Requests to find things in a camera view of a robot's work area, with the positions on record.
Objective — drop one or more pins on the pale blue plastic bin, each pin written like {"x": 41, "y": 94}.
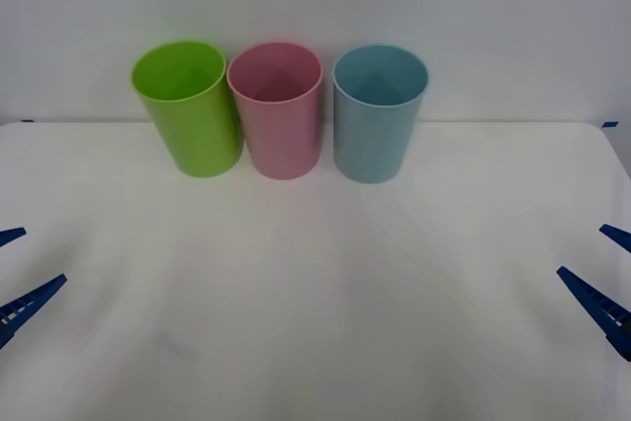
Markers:
{"x": 370, "y": 145}

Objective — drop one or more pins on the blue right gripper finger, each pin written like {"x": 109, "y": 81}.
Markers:
{"x": 604, "y": 307}
{"x": 618, "y": 236}

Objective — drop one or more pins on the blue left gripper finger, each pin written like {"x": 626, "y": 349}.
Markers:
{"x": 24, "y": 307}
{"x": 10, "y": 237}

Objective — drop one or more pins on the green plastic bin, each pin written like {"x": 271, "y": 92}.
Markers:
{"x": 197, "y": 135}

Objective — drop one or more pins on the pink plastic bin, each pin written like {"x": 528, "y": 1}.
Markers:
{"x": 281, "y": 140}

